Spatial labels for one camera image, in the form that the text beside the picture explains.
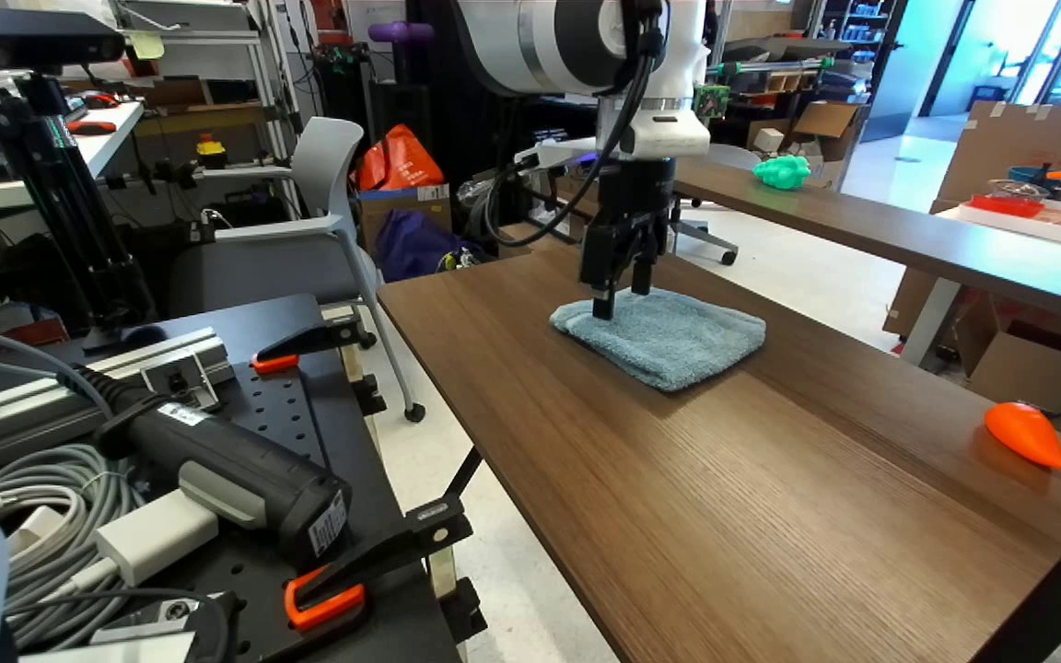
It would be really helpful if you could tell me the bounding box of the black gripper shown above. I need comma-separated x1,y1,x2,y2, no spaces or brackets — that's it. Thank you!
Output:
580,154,677,324

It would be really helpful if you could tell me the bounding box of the light blue towel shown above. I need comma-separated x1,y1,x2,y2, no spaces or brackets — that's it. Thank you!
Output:
546,283,772,396

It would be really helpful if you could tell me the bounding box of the gray swivel chair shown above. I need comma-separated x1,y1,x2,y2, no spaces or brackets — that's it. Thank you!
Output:
670,200,743,270

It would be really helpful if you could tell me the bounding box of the green crumpled toy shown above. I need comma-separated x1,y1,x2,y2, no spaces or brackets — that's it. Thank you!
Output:
749,149,815,195

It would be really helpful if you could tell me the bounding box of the dark blue bag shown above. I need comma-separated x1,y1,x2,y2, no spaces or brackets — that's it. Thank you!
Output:
372,210,477,283

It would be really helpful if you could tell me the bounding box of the cardboard box under orange bag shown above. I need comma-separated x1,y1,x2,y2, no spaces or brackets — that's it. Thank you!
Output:
354,181,457,255

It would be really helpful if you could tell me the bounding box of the open cardboard box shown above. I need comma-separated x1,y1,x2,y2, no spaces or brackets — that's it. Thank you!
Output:
784,97,866,167

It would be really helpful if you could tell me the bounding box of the orange bag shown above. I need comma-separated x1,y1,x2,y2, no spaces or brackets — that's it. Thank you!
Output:
349,120,450,195

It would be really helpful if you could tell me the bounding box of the brown wooden side table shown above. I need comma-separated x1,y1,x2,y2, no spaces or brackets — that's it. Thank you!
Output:
670,149,1061,373

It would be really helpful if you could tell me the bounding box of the purple round object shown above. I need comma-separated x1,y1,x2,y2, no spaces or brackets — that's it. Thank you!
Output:
366,16,434,50

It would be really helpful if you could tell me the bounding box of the gray office chair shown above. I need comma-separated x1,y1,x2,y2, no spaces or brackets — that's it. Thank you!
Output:
165,115,430,426

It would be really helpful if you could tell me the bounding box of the red flat toy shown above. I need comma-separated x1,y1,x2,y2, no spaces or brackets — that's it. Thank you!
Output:
969,190,1047,221

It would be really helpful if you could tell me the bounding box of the cardboard box under side table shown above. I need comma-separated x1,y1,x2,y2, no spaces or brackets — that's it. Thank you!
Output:
882,261,1061,419

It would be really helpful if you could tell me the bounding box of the large cardboard panel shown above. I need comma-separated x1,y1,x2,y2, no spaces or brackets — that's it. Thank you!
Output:
929,100,1061,213

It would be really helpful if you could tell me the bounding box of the white table with toys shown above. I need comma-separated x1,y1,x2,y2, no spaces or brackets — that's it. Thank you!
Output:
931,200,1061,261

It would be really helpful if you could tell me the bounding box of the black handheld device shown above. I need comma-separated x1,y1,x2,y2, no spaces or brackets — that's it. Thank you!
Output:
86,365,358,568

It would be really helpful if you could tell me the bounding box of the orange carrot toy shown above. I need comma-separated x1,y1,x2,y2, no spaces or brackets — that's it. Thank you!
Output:
985,396,1061,476

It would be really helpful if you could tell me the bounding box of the yellow and black knob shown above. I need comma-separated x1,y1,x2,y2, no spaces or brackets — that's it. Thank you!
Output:
193,133,234,171

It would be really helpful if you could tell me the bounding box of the white power adapter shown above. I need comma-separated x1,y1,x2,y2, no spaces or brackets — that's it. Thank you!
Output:
92,489,224,588

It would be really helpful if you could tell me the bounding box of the white workbench table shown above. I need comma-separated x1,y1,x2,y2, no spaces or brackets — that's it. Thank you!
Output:
0,97,146,221

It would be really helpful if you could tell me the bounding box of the white wrist camera unit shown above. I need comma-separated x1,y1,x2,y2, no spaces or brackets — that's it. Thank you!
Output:
508,106,716,170

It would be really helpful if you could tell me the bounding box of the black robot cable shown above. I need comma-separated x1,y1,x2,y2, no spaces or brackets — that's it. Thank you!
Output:
479,0,670,251

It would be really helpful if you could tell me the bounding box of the black clamp with orange handle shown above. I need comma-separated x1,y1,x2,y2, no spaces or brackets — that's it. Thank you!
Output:
280,445,487,638
248,309,380,383

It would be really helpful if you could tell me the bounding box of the black camera tripod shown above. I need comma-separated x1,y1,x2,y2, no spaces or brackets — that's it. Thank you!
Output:
0,68,158,343

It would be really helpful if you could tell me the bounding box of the gray cable bundle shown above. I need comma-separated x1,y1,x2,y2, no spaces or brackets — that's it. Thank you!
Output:
0,321,146,656

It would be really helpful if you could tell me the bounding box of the aluminium profile rail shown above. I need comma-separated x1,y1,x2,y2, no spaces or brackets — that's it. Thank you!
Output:
0,326,239,482

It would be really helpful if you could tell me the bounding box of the black camera on tripod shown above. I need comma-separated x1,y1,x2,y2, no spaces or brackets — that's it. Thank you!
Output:
0,4,131,68

